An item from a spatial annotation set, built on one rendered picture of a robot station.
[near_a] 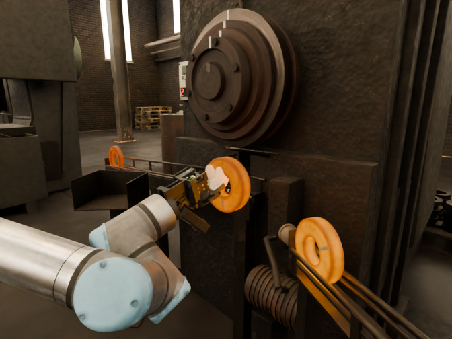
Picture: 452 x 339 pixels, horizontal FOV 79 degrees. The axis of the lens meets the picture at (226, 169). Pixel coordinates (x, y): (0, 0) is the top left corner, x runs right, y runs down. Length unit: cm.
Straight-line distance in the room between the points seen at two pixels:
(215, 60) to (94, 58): 1072
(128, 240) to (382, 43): 82
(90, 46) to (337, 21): 1093
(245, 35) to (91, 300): 81
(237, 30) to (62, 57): 273
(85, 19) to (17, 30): 845
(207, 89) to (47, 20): 273
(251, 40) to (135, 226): 65
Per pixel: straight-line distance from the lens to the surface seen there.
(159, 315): 55
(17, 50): 338
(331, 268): 66
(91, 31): 1176
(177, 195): 64
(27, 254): 50
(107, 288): 42
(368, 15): 97
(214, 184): 71
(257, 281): 91
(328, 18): 102
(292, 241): 77
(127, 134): 806
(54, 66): 347
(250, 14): 100
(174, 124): 385
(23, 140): 314
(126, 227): 58
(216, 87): 94
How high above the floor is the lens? 105
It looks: 14 degrees down
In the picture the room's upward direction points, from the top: straight up
